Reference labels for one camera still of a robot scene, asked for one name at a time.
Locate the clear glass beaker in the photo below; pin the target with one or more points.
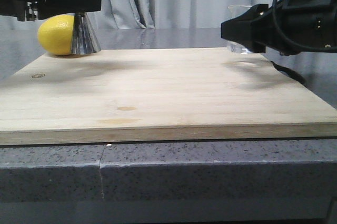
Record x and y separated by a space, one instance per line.
236 11

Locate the steel hourglass jigger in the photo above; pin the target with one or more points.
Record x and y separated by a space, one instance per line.
84 40

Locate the yellow lemon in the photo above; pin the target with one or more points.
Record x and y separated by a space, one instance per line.
55 34

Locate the wooden cutting board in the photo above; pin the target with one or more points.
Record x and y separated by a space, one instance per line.
165 94

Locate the black cutting board handle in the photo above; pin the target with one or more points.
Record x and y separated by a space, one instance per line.
289 72

